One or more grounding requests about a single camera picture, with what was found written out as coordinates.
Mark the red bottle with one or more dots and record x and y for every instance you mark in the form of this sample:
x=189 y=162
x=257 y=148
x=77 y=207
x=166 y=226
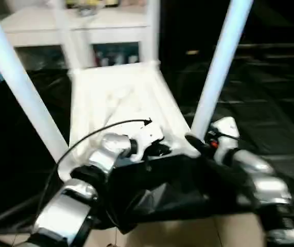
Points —
x=98 y=59

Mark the black speaker with gold label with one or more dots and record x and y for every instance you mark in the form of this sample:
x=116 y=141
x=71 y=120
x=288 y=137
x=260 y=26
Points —
x=265 y=20

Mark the clear glass jar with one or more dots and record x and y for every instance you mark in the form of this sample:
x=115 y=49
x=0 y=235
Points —
x=85 y=10

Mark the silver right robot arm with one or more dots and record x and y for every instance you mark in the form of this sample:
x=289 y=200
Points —
x=265 y=185

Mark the white plastic table top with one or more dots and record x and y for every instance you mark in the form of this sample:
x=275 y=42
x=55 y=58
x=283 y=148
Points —
x=123 y=97

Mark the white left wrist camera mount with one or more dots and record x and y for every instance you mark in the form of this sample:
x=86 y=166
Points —
x=149 y=133

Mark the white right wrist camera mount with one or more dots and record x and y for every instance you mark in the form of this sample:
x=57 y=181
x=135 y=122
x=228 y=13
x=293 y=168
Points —
x=226 y=131

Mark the white glass-door cabinet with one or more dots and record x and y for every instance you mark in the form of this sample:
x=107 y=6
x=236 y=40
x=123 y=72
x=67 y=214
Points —
x=110 y=28

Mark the black mat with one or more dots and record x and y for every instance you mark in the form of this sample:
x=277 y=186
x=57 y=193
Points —
x=265 y=115

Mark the dark low bench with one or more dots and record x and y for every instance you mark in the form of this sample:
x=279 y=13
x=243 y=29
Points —
x=278 y=45

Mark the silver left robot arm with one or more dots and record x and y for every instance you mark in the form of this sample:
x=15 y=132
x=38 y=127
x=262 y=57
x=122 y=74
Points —
x=67 y=205

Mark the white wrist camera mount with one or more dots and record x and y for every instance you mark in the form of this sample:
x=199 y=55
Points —
x=226 y=131
x=149 y=133

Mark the white plastic table leg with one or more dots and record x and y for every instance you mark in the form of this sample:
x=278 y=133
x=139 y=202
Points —
x=221 y=64
x=153 y=31
x=15 y=77
x=68 y=38

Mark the black folding table frame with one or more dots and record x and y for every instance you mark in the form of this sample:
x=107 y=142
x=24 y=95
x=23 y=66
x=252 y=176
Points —
x=7 y=213

